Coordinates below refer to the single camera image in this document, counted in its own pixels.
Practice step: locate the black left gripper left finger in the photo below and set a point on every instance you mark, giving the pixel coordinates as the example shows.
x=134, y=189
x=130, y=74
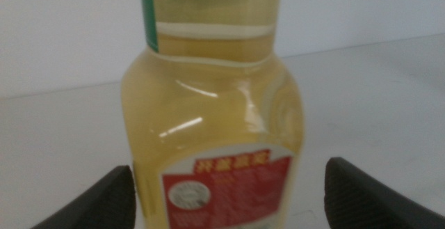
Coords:
x=104, y=204

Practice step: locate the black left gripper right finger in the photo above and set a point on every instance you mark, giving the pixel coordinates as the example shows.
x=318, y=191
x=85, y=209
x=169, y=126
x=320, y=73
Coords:
x=358, y=201

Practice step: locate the yellow juice bottle red label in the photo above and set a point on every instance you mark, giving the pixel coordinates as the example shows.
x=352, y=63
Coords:
x=212, y=117

